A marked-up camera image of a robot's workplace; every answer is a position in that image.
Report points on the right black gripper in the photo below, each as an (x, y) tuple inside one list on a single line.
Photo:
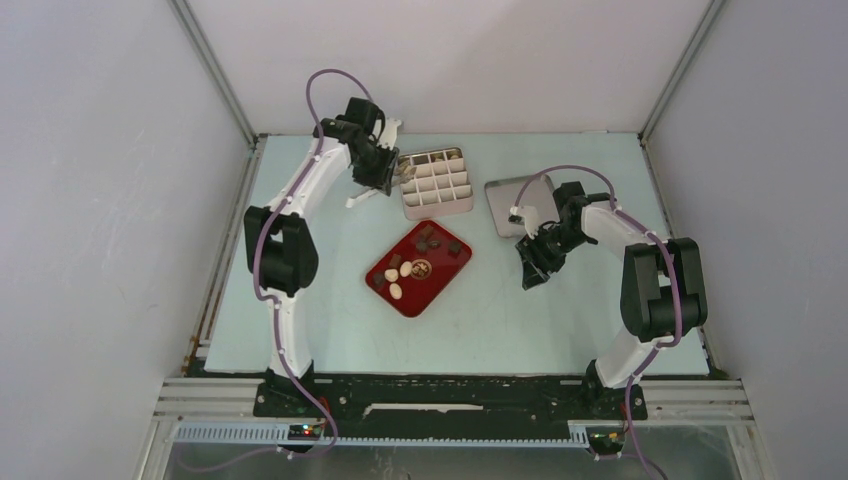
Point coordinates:
[(536, 263)]

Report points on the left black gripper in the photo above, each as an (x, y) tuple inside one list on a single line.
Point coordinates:
[(381, 178)]

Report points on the silver metal tongs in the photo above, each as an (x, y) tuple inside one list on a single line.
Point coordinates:
[(385, 188)]

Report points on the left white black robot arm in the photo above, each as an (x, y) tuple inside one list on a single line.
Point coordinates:
[(280, 250)]

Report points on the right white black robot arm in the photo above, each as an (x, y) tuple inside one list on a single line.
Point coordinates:
[(662, 289)]

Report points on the white divided chocolate box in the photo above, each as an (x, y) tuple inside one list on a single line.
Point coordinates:
[(439, 188)]

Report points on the white chocolate piece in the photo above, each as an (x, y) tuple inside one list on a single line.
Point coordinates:
[(391, 275)]

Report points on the round foil wrapped chocolate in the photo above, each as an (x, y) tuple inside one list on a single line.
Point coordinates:
[(422, 269)]

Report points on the silver metal box lid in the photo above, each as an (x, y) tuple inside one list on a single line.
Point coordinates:
[(501, 196)]

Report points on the red plastic tray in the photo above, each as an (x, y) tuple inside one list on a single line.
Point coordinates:
[(419, 294)]

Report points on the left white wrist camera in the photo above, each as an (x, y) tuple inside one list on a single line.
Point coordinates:
[(389, 133)]

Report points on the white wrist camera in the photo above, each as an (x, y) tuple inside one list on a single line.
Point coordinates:
[(389, 133), (527, 217)]

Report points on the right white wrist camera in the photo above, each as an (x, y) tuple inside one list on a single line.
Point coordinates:
[(527, 217)]

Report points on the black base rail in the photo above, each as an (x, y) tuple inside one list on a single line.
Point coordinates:
[(448, 406)]

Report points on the grey cable duct strip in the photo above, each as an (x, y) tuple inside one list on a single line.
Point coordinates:
[(281, 434)]

